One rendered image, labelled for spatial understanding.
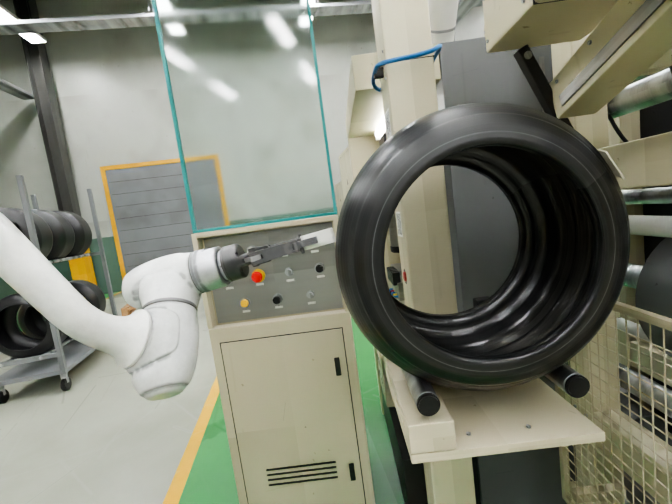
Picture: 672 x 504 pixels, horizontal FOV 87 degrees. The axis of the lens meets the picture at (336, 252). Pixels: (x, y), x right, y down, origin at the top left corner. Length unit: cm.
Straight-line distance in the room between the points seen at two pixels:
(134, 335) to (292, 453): 107
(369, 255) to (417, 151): 20
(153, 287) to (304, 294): 75
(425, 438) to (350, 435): 83
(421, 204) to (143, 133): 963
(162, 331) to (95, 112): 1026
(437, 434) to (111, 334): 60
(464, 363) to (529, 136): 41
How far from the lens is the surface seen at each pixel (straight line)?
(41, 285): 68
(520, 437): 86
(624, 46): 94
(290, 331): 141
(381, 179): 64
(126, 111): 1061
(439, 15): 170
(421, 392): 75
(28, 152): 1139
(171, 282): 77
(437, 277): 106
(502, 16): 106
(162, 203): 1001
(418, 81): 108
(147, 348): 69
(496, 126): 70
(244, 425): 160
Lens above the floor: 128
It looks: 6 degrees down
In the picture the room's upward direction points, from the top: 8 degrees counter-clockwise
